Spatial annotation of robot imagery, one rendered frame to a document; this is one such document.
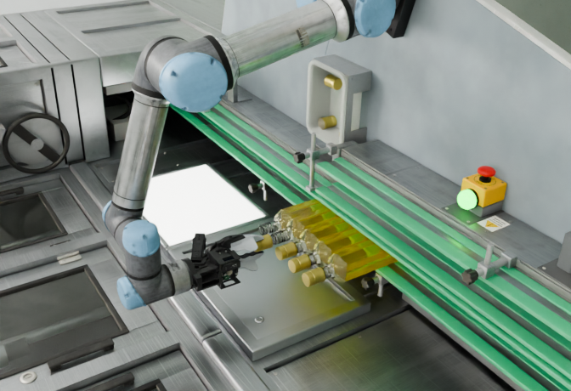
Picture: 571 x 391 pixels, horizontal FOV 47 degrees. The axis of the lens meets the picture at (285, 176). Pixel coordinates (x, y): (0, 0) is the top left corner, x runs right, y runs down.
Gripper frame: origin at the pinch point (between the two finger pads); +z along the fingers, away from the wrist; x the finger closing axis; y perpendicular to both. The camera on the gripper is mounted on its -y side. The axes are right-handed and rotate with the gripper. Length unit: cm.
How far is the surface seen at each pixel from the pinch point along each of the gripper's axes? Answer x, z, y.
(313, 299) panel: -12.9, 9.7, 11.5
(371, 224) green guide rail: 6.1, 23.8, 14.3
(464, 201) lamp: 19, 34, 33
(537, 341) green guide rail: 6, 25, 63
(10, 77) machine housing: 20, -34, -94
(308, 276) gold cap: 1.0, 2.9, 18.3
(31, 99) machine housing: 11, -29, -96
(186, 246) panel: -12.3, -8.1, -25.0
